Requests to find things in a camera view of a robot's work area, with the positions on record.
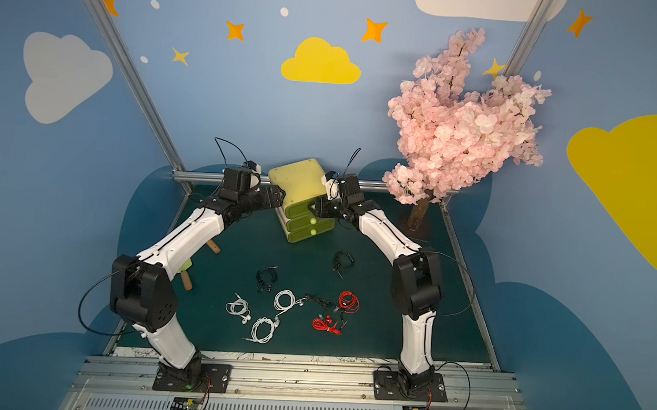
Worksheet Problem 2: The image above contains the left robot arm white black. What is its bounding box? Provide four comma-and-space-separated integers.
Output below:
109, 166, 286, 370

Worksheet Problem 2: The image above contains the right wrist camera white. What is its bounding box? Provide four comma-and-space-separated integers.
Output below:
322, 171, 340, 200

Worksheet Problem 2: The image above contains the green three-drawer cabinet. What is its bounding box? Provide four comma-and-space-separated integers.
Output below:
268, 159, 335, 244

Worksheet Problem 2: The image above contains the white earphones coil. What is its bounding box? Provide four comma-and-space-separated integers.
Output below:
225, 294, 252, 325
273, 289, 307, 317
246, 317, 281, 344

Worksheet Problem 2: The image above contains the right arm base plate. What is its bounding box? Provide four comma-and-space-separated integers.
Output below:
372, 368, 448, 403

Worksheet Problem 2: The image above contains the red earphones lower bundle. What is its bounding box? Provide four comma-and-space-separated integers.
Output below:
312, 314, 347, 336

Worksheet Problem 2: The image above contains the black earphones coil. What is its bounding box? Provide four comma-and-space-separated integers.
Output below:
256, 266, 278, 293
331, 251, 355, 279

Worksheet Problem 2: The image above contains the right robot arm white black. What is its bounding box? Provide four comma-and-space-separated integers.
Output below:
313, 171, 443, 391

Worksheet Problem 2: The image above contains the white earphones lower coil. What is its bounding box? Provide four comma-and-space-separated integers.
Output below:
246, 317, 281, 344

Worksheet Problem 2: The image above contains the green round paddle wooden handle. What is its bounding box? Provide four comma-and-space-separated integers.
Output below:
180, 259, 193, 292

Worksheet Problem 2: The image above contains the white earphones left coil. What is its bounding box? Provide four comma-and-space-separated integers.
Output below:
225, 294, 252, 325

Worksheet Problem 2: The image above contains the pink blossom artificial tree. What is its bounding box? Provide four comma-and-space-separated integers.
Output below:
383, 29, 552, 231

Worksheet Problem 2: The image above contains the red earphones upper coil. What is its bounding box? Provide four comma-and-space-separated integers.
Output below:
338, 291, 360, 314

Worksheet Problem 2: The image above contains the white earphones upper coil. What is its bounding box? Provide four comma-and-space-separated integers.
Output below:
273, 289, 307, 317

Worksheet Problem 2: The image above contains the left green circuit board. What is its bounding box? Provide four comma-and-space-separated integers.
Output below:
169, 397, 205, 410

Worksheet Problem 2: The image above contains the green drawer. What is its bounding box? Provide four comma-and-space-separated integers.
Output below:
282, 194, 334, 219

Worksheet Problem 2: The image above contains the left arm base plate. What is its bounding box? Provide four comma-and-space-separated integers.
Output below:
152, 362, 233, 394

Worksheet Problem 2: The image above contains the black earphones cable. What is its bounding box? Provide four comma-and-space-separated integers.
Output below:
304, 293, 341, 314

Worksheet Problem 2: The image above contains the aluminium rail front frame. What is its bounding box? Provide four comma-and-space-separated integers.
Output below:
60, 347, 528, 410

